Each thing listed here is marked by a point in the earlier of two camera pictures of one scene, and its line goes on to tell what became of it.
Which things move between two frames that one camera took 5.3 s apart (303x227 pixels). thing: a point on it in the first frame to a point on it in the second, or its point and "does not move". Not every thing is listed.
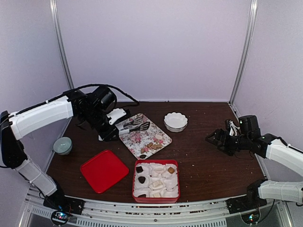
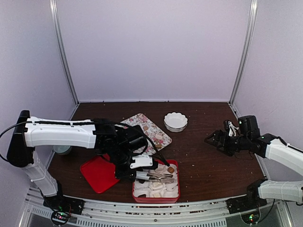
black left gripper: (106, 136) to (122, 175)
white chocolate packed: (156, 195) does not move
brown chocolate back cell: (171, 170) does not move
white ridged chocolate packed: (157, 184) does not move
